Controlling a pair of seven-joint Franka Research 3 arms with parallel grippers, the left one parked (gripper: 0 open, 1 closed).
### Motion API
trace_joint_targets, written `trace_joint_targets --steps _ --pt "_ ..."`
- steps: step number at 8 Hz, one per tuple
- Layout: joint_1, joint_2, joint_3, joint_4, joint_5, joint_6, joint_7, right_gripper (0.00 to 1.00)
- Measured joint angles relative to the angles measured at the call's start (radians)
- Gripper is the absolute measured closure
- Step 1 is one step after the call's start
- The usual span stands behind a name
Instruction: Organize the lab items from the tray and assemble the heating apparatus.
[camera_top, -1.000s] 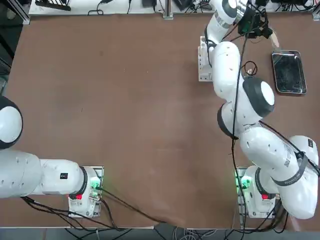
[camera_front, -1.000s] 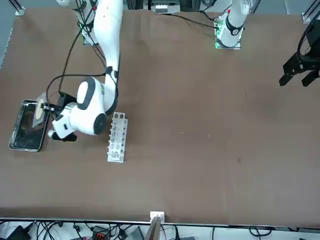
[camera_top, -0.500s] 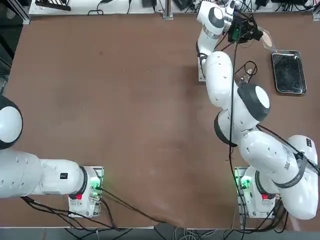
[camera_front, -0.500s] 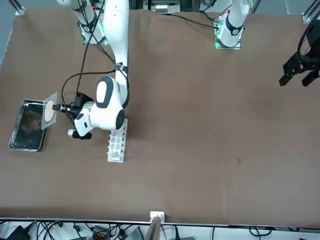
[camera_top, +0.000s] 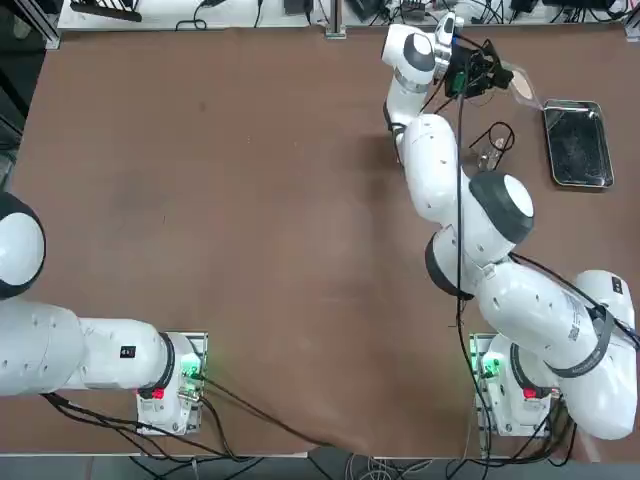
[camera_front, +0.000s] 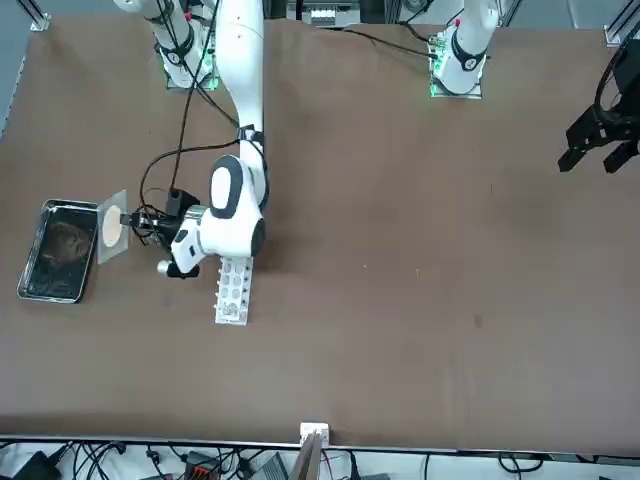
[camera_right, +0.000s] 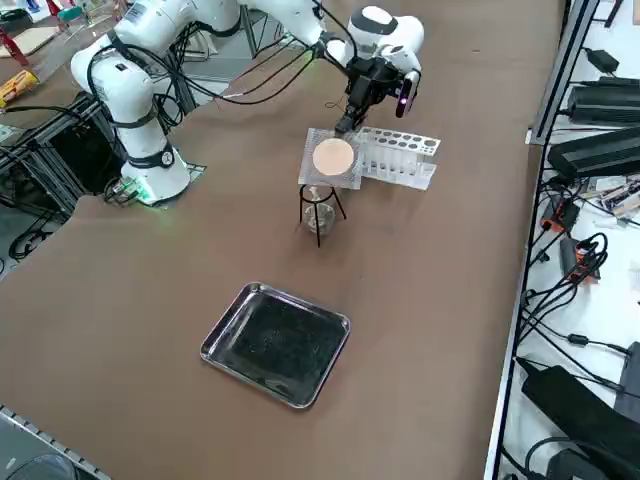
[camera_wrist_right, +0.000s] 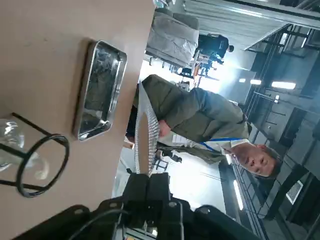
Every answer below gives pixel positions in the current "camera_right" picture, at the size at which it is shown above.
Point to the stainless steel tray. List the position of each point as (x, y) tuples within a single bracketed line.
[(280, 345)]

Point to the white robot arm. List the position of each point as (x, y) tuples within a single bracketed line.
[(150, 30)]

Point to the black ribbed power adapter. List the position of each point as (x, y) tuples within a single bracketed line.
[(605, 105)]

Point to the large dark power adapter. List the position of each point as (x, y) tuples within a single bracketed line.
[(595, 152)]

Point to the glass alcohol lamp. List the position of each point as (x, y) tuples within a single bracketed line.
[(318, 217)]

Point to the small black power adapter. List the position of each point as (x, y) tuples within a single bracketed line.
[(602, 60)]

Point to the yellow snack packet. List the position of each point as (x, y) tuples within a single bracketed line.
[(17, 87)]

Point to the black and orange adapter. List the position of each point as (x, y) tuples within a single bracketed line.
[(575, 257), (562, 212)]

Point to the white test tube rack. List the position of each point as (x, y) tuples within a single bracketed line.
[(405, 150)]

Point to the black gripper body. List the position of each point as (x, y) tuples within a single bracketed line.
[(372, 80)]

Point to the wooden board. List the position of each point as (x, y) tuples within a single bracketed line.
[(32, 40)]

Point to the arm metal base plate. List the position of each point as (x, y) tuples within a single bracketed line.
[(197, 172)]

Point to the aluminium camera post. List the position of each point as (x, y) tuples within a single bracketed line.
[(565, 65)]

